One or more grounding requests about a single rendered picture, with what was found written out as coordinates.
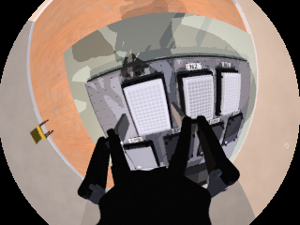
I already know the dark grey perforated base plate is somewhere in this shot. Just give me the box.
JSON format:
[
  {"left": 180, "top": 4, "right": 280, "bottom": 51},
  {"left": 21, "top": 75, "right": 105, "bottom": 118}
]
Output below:
[{"left": 85, "top": 57, "right": 250, "bottom": 169}]

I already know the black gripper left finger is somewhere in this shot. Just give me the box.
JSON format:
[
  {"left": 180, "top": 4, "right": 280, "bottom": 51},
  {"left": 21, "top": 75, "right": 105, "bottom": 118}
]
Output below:
[{"left": 78, "top": 113, "right": 138, "bottom": 207}]

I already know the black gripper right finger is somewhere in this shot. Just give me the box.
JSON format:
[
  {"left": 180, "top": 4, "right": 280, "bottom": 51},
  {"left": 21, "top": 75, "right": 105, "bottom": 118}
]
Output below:
[{"left": 155, "top": 102, "right": 240, "bottom": 206}]

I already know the grey button panel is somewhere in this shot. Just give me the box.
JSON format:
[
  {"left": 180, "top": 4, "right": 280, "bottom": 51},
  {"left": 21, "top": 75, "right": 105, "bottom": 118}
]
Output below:
[{"left": 185, "top": 164, "right": 209, "bottom": 183}]

